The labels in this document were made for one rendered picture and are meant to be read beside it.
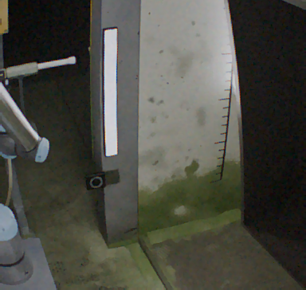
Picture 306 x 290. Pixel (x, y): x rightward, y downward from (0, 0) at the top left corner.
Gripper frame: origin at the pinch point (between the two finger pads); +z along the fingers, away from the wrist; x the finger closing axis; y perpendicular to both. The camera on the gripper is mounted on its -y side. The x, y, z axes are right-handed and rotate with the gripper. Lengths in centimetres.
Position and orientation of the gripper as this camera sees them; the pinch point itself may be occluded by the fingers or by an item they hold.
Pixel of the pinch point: (0, 80)
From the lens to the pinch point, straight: 201.0
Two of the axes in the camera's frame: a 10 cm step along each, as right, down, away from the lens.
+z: -3.6, -4.8, 8.0
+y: -0.2, 8.6, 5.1
